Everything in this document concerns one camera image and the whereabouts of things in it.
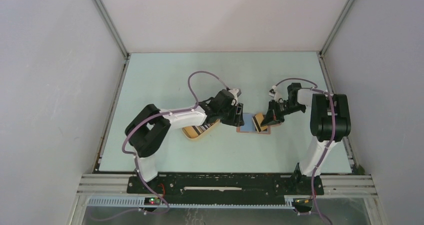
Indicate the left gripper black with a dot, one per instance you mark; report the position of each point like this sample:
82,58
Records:
236,119

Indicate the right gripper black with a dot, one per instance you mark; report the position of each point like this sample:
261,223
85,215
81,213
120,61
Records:
270,118

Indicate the gold credit card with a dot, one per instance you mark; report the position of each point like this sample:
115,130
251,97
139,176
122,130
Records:
257,120

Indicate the brown leather card holder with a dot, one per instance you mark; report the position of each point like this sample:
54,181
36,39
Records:
248,126

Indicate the oval wooden tray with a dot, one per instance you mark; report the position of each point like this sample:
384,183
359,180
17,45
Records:
194,133

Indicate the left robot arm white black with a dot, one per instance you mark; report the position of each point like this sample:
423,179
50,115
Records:
146,133

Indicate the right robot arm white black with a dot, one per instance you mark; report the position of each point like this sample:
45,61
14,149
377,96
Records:
330,121

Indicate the striped cards in tray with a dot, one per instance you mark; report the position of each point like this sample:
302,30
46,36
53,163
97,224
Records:
202,128

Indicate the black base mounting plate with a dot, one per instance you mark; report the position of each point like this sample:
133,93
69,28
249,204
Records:
228,188

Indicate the right controller board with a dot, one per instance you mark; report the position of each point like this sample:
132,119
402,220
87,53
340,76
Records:
303,202

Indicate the controller board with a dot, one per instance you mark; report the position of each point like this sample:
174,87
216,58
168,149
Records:
152,201
303,202

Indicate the left controller board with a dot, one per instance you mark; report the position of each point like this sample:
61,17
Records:
152,201

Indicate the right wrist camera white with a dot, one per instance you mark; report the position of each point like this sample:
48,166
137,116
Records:
273,92

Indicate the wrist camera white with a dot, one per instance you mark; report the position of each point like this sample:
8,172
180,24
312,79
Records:
273,92
236,92

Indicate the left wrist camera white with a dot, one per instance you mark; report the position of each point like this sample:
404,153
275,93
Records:
236,92

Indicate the white cable duct strip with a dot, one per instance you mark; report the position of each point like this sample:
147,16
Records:
143,202

